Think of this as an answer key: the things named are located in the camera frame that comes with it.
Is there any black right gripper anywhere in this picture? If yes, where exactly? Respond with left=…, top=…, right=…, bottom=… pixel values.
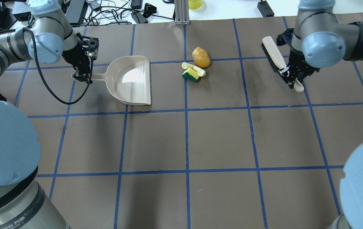
left=276, top=28, right=320, bottom=89

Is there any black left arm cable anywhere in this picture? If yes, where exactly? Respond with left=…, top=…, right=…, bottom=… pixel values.
left=22, top=27, right=94, bottom=105

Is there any yellow green sponge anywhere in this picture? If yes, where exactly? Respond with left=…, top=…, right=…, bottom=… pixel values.
left=182, top=67, right=200, bottom=82

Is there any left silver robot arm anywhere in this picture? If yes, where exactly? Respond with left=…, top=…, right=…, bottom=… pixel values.
left=0, top=0, right=98, bottom=229

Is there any cream curved peel piece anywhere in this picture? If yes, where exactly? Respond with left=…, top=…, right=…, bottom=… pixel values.
left=181, top=62, right=206, bottom=77

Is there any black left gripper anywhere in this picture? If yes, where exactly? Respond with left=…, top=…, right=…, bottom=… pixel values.
left=62, top=32, right=99, bottom=85

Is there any orange potato toy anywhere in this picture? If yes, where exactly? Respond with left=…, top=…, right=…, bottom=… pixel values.
left=192, top=47, right=211, bottom=68

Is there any white hand brush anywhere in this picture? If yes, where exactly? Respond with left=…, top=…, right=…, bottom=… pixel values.
left=261, top=36, right=304, bottom=93

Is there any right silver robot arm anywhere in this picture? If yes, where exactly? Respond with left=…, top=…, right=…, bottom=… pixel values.
left=262, top=0, right=363, bottom=229

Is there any aluminium frame post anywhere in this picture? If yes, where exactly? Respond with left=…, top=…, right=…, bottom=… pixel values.
left=174, top=0, right=190, bottom=25

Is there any beige plastic dustpan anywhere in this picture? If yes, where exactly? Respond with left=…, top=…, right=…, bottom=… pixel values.
left=72, top=56, right=152, bottom=106

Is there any black power adapter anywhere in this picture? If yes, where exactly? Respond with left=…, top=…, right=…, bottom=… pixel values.
left=257, top=0, right=275, bottom=17

